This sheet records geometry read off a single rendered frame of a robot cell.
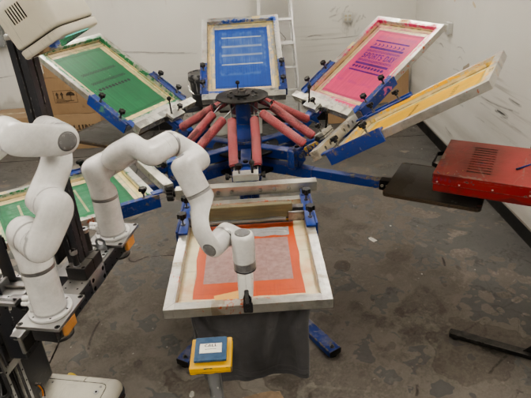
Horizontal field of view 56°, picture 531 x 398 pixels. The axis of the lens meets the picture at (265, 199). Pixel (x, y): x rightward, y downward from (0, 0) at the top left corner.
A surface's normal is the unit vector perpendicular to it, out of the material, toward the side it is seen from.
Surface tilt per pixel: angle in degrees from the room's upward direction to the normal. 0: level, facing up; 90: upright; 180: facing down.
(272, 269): 0
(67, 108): 92
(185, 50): 90
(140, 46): 90
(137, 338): 0
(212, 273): 0
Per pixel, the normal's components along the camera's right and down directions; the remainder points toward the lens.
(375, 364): -0.05, -0.89
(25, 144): 0.67, 0.28
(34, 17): -0.16, 0.46
